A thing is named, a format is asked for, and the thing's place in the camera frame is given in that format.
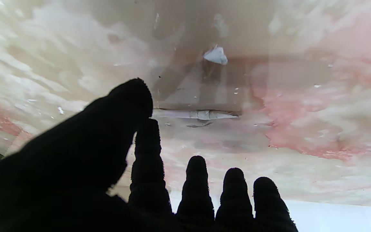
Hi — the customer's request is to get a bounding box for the tiny white scrap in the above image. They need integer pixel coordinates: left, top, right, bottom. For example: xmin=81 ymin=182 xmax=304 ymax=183
xmin=203 ymin=44 xmax=228 ymax=65

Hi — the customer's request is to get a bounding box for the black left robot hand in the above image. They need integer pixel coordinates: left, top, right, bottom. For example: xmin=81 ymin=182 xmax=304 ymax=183
xmin=0 ymin=78 xmax=299 ymax=232

